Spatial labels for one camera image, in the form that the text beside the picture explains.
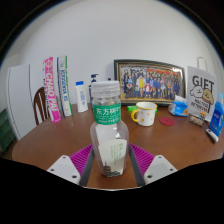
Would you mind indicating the framed group photo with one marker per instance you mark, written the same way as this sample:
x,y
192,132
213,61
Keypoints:
x,y
150,81

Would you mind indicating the dark blue pump bottle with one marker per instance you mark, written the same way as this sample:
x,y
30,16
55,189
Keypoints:
x,y
93,78

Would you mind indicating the flat round red coaster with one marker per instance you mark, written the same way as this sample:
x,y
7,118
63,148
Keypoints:
x,y
167,121

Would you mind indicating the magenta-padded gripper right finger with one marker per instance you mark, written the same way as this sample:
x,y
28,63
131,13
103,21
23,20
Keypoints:
x,y
148,160

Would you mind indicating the clear green-labelled drink bottle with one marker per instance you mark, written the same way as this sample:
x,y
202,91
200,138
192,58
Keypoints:
x,y
108,133

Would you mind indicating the white remote control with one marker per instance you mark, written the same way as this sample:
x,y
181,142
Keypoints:
x,y
212,135

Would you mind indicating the brown wooden chair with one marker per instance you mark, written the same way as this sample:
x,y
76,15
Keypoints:
x,y
40,106

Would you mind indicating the tall pink box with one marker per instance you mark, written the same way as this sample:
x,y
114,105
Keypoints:
x,y
51,90

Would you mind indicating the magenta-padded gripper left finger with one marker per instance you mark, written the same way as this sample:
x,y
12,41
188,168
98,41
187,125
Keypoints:
x,y
75,160

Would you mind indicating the green soap pack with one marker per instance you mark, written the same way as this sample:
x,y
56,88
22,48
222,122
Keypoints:
x,y
131,108

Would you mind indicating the white printed paper bag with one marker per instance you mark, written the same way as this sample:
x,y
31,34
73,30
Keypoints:
x,y
201,86

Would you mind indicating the blue detergent bottle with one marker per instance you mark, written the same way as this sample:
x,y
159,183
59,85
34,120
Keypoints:
x,y
217,120

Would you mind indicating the tall white green box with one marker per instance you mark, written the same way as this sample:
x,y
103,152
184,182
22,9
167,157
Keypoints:
x,y
65,86

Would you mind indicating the white bottle with blue cap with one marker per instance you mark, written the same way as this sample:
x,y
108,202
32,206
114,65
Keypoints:
x,y
81,98

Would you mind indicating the white refrigerator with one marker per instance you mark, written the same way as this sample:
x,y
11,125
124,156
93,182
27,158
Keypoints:
x,y
20,100

